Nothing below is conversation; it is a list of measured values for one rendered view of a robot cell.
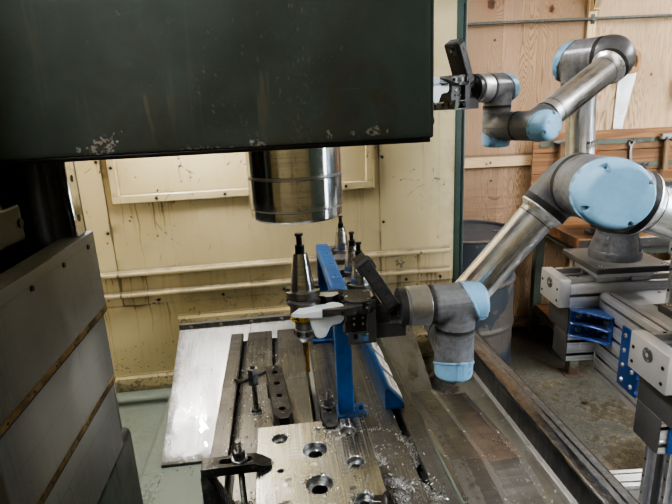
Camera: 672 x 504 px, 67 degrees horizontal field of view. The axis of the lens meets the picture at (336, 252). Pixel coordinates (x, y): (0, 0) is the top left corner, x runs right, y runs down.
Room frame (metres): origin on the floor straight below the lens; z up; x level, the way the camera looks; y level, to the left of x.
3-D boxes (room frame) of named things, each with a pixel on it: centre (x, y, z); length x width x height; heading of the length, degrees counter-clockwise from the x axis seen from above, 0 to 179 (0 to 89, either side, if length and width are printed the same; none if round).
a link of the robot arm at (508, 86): (1.44, -0.46, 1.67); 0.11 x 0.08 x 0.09; 126
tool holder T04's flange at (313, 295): (0.87, 0.06, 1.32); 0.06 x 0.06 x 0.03
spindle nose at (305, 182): (0.87, 0.06, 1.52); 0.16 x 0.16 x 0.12
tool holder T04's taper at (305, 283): (0.87, 0.06, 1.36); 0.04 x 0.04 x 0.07
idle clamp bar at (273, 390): (1.15, 0.16, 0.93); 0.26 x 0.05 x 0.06; 11
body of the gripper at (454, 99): (1.34, -0.33, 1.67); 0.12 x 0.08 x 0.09; 126
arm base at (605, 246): (1.51, -0.86, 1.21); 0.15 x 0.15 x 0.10
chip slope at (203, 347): (1.52, 0.13, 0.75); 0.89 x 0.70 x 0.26; 96
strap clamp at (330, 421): (1.00, 0.03, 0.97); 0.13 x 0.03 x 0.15; 6
